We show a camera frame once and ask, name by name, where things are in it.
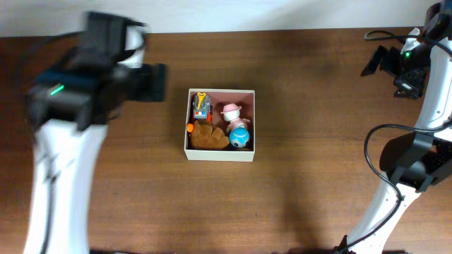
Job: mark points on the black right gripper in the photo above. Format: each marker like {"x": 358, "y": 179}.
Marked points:
{"x": 390, "y": 61}

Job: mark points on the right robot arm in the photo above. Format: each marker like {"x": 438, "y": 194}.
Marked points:
{"x": 421, "y": 158}

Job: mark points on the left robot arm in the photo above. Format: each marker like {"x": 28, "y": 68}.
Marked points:
{"x": 69, "y": 107}

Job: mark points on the white cardboard box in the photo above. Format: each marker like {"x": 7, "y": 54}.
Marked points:
{"x": 219, "y": 97}

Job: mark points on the brown plush toy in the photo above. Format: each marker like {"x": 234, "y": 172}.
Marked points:
{"x": 203, "y": 135}

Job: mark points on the pink white duck toy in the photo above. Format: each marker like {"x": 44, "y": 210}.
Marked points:
{"x": 231, "y": 114}

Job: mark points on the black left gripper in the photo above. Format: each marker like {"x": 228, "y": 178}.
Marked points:
{"x": 142, "y": 82}

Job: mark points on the red grey toy truck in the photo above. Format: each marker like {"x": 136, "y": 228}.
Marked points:
{"x": 201, "y": 107}

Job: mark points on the blue white ball toy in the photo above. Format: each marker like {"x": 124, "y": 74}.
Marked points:
{"x": 239, "y": 138}

